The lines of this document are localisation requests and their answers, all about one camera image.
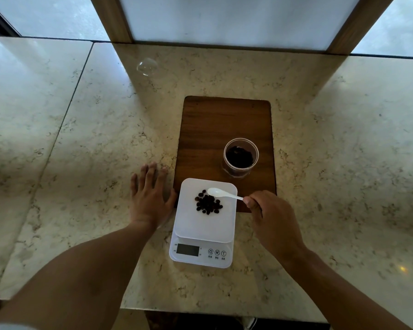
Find person's left hand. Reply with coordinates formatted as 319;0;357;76
130;162;178;231

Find person's right hand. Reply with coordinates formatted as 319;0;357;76
243;190;310;264

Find white plastic spoon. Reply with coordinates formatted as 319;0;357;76
207;187;245;202

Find person's left forearm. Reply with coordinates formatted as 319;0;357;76
0;220;157;330

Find person's right forearm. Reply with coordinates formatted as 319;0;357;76
283;248;413;330

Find clear plastic cup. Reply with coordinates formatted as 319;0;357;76
222;137;260;178

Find pile of coffee beans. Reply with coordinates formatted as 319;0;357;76
194;189;224;216

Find white digital kitchen scale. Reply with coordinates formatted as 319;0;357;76
169;178;238;269

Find coffee beans in cup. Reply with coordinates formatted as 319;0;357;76
226;146;255;169

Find dark wooden board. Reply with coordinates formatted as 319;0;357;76
173;96;277;214

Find clear round lid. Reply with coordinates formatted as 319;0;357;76
136;58;159;77

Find white frosted panel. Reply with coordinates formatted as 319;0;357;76
118;0;363;52

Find white sleeve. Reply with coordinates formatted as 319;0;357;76
0;322;38;330

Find wooden frame post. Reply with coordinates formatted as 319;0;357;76
89;0;135;44
326;0;397;55

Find black window frame bar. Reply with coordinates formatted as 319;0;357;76
0;0;21;38

